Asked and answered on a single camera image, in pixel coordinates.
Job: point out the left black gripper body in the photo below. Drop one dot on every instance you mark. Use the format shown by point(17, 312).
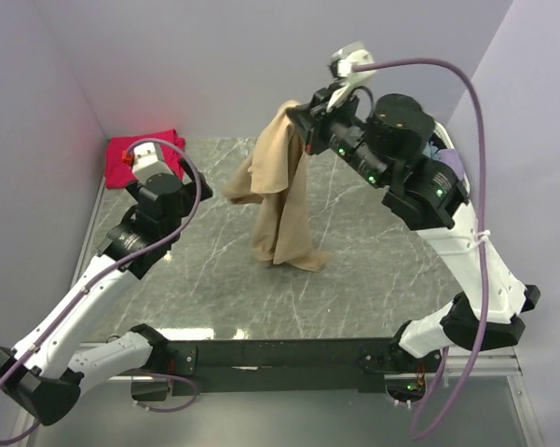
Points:
point(189, 197)

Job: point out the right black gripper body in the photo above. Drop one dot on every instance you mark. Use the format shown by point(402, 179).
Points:
point(323, 123)

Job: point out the beige t-shirt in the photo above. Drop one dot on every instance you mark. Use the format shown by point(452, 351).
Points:
point(274, 176)

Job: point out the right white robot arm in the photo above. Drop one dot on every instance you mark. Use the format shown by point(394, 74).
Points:
point(386, 150)

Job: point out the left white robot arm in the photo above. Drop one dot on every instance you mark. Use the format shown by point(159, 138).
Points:
point(44, 372)

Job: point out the blue t-shirt in basket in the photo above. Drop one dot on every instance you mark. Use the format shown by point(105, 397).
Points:
point(431, 151)

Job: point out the white laundry basket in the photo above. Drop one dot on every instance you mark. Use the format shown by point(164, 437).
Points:
point(442, 135)

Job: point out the purple t-shirt in basket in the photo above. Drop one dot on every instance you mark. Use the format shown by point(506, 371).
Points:
point(451, 158)

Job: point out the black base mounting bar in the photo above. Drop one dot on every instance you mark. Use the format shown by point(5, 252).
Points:
point(218, 366)

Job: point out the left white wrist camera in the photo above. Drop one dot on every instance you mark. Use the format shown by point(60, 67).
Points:
point(146, 160)

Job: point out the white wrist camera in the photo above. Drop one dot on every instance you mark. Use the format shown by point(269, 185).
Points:
point(146, 160)
point(346, 79)

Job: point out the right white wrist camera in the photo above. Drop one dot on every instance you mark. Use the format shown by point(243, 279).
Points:
point(346, 79)

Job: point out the aluminium frame rail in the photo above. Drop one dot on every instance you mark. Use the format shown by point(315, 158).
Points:
point(490, 364)

